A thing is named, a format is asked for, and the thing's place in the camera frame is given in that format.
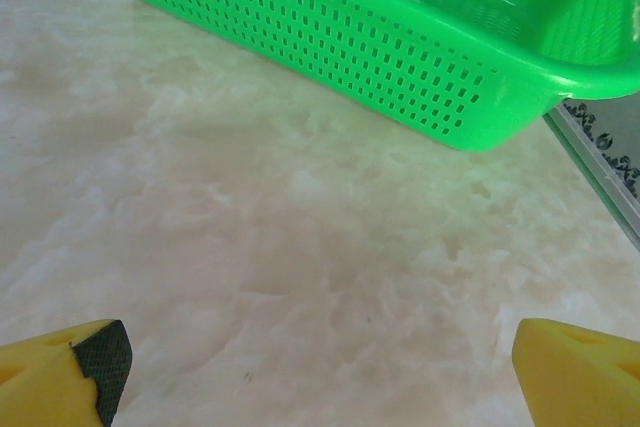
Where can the aluminium table edge rail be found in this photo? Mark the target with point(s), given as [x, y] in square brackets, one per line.
[600, 177]

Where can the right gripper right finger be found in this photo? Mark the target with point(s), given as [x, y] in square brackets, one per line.
[585, 382]

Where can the green plastic mesh basket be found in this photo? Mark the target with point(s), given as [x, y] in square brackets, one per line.
[350, 47]

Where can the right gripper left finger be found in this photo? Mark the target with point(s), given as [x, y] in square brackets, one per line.
[45, 387]

